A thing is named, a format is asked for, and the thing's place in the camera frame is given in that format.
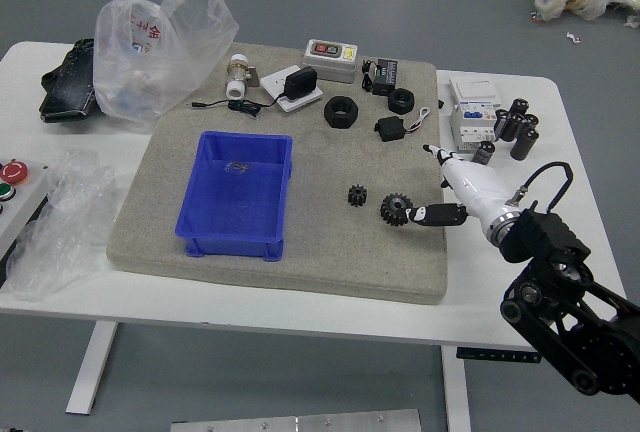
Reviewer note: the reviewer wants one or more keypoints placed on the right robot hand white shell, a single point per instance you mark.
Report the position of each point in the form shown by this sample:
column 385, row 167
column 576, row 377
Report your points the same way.
column 475, row 187

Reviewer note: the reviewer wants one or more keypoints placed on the big black gear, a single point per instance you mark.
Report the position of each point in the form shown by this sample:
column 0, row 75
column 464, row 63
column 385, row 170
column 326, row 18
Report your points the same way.
column 392, row 212

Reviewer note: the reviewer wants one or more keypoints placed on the small black gear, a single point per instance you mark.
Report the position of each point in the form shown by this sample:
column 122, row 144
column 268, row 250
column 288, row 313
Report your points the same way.
column 358, row 197

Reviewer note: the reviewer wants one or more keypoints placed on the blue plastic bin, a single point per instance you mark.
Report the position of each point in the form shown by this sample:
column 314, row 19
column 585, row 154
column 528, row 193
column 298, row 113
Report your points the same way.
column 235, row 202

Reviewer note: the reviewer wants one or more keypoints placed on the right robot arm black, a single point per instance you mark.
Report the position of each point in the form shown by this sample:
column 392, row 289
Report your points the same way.
column 560, row 272

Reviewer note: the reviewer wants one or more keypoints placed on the small black hex nut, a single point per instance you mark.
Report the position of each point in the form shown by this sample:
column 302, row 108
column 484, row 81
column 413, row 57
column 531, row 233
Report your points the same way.
column 400, row 104

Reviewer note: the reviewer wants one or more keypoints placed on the big black hex nut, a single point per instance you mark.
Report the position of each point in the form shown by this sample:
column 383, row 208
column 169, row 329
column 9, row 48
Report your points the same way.
column 332, row 119

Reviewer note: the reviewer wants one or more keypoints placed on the grey control box with buttons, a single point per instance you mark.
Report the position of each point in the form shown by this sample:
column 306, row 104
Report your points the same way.
column 22, row 212

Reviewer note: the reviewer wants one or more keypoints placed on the white circuit breaker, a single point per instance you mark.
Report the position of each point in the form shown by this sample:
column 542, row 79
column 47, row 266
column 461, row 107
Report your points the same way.
column 470, row 102

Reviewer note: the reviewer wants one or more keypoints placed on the grey-brown foam mat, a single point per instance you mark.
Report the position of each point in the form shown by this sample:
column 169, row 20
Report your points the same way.
column 325, row 252

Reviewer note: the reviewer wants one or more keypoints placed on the black table control panel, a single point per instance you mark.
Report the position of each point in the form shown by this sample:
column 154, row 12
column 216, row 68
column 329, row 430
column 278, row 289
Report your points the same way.
column 495, row 355

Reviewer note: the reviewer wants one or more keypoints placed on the white paper scrap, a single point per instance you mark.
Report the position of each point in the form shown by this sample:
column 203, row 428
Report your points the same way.
column 573, row 37
column 633, row 22

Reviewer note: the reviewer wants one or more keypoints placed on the white table leg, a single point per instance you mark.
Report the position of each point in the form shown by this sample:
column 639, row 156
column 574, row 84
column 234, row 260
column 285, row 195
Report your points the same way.
column 92, row 367
column 457, row 397

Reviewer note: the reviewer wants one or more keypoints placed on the small clear plastic packet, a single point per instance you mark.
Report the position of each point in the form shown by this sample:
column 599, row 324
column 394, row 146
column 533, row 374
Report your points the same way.
column 237, row 168

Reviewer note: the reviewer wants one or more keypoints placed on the brass valve with white fittings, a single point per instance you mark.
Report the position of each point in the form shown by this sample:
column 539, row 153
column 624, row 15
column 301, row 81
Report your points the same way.
column 237, row 74

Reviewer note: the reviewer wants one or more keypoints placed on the silver metal plate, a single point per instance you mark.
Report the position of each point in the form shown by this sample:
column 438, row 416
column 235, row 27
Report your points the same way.
column 295, row 423

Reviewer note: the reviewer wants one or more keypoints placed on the white plastic bag red print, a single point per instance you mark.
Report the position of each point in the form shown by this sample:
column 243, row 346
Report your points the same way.
column 150, row 62

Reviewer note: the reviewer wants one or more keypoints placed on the clear crumpled plastic bag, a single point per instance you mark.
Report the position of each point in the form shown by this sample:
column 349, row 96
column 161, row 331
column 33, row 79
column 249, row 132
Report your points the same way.
column 60, row 222

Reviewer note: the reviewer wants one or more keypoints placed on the black pouch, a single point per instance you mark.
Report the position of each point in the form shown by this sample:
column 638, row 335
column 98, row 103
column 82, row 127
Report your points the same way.
column 67, row 87

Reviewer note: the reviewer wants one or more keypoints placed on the grey switch box two buttons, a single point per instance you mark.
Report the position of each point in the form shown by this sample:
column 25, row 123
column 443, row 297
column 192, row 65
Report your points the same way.
column 330, row 64

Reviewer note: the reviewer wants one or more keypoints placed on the white wall socket plate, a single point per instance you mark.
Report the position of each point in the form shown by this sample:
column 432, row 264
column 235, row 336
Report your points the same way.
column 272, row 83

